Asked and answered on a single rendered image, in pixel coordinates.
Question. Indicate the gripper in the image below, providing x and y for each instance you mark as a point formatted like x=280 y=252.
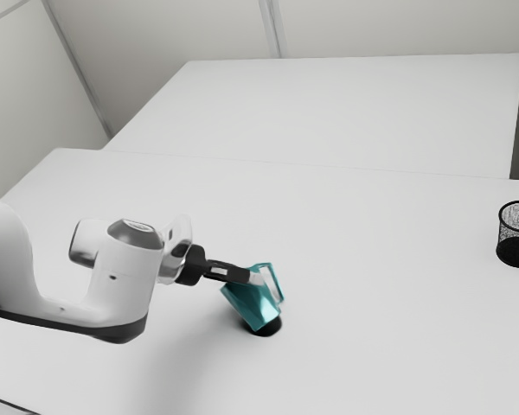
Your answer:
x=193 y=268

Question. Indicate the teal faceted mug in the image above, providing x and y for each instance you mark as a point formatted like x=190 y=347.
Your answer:
x=255 y=302

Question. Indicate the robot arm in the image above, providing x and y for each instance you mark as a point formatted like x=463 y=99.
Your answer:
x=117 y=276

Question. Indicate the black mesh pen holder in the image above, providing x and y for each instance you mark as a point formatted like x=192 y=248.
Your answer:
x=516 y=235

